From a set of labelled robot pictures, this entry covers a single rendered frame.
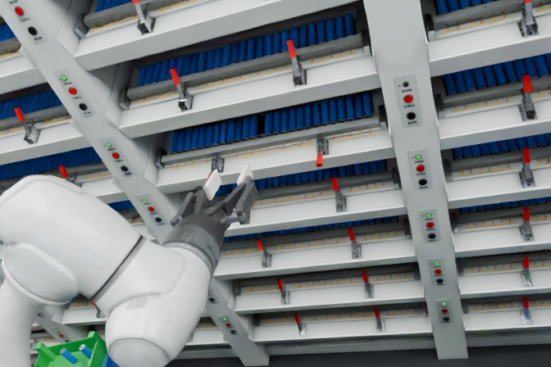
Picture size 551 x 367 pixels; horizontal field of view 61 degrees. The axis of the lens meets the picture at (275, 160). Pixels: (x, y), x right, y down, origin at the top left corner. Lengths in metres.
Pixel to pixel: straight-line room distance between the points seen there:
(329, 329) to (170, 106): 0.96
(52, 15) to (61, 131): 0.32
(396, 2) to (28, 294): 0.72
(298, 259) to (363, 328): 0.39
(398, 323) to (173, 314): 1.14
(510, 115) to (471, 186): 0.21
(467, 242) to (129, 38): 0.96
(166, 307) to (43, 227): 0.17
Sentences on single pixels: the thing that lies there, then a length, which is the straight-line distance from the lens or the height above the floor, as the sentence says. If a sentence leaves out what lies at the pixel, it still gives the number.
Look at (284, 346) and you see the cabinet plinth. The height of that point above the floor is 0.05.
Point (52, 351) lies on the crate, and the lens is 1.70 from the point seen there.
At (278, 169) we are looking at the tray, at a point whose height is 0.91.
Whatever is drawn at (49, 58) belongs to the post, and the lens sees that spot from 1.13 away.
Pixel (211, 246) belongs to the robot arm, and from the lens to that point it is 0.71.
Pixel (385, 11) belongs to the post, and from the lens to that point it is 0.91.
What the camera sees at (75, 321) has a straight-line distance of 1.97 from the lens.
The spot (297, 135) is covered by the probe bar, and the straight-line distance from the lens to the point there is 1.11.
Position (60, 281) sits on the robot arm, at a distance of 0.63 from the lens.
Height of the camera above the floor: 1.58
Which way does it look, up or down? 36 degrees down
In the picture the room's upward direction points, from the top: 22 degrees counter-clockwise
